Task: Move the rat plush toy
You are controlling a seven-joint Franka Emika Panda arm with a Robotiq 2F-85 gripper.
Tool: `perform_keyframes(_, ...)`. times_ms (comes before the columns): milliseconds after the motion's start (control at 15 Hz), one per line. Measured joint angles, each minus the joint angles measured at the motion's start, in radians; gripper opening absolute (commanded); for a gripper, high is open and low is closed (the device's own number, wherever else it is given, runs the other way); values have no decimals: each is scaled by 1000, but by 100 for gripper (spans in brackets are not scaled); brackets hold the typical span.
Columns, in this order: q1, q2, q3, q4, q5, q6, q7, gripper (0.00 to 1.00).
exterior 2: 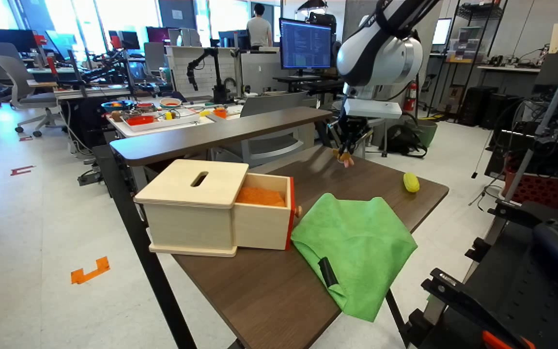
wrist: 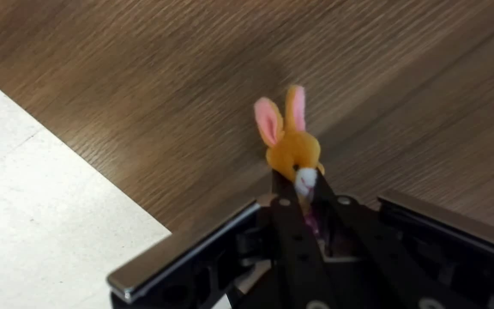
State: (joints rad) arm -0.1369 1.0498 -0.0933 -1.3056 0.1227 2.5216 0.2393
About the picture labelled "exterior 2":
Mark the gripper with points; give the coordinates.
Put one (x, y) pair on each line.
(356, 127)

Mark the rat plush toy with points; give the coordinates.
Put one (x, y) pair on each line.
(345, 159)

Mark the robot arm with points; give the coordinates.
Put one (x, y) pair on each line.
(380, 53)

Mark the black robot arm on table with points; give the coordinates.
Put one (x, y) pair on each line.
(218, 72)

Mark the yellow plush toy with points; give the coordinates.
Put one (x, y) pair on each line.
(410, 182)

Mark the black backpack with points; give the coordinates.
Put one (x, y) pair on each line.
(405, 140)

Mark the red fire extinguisher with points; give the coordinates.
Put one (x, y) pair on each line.
(410, 97)

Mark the green waste bin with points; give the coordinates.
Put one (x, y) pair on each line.
(428, 132)

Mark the wooden drawer knob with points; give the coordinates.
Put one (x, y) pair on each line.
(299, 211)

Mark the orange cloth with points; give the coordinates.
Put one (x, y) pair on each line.
(259, 197)

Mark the green cloth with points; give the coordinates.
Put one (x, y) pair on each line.
(356, 247)

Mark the monitor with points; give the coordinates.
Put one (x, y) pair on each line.
(305, 44)

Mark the wooden drawer with orange front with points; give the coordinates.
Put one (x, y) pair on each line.
(259, 225)

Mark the black marker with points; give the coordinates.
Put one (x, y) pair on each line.
(328, 272)

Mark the orange cup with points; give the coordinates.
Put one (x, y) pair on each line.
(220, 113)

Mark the black computer tower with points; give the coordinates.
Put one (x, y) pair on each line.
(475, 105)

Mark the person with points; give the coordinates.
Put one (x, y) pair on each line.
(259, 30)

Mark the wooden box with slot lid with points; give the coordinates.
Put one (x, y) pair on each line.
(187, 213)

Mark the white bowl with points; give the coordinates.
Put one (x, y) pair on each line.
(170, 102)

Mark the white tray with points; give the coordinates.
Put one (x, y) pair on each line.
(162, 121)

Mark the red plastic crate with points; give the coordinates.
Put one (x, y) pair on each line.
(538, 189)

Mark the aluminium pole stand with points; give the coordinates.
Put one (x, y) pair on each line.
(545, 116)

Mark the red bowl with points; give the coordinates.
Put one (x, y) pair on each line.
(145, 105)

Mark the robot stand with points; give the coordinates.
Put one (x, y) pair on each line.
(526, 291)

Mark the blue bowl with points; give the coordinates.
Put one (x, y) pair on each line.
(116, 105)

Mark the grey office chair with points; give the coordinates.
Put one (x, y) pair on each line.
(22, 87)

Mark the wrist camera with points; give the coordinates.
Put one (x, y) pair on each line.
(373, 108)

